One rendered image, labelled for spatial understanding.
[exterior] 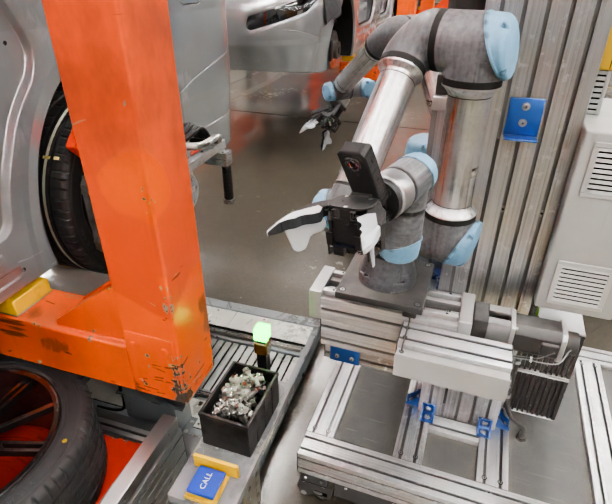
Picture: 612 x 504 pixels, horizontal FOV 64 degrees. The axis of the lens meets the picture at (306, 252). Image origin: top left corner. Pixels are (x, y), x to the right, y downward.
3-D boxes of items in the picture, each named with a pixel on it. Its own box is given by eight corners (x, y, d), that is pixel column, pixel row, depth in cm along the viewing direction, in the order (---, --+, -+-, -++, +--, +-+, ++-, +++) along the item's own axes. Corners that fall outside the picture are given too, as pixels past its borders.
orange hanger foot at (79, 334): (30, 319, 163) (-4, 227, 145) (169, 352, 149) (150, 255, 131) (-12, 352, 149) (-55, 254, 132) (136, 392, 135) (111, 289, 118)
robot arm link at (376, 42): (389, 42, 156) (325, 110, 200) (416, 40, 160) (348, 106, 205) (378, 8, 156) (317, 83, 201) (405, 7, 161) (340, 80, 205)
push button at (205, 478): (201, 470, 122) (200, 464, 121) (226, 477, 120) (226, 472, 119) (186, 495, 116) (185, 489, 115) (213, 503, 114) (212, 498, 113)
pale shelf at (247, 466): (242, 378, 154) (241, 370, 152) (293, 390, 149) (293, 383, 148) (168, 502, 119) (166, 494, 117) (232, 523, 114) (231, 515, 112)
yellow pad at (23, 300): (17, 282, 153) (12, 269, 150) (53, 290, 149) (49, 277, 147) (-21, 308, 142) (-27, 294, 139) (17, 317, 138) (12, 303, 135)
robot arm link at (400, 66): (392, -8, 99) (298, 214, 94) (444, -7, 93) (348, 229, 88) (405, 30, 109) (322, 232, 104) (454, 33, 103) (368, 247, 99)
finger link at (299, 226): (272, 264, 70) (332, 248, 72) (266, 226, 67) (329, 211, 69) (266, 255, 72) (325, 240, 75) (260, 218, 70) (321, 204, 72)
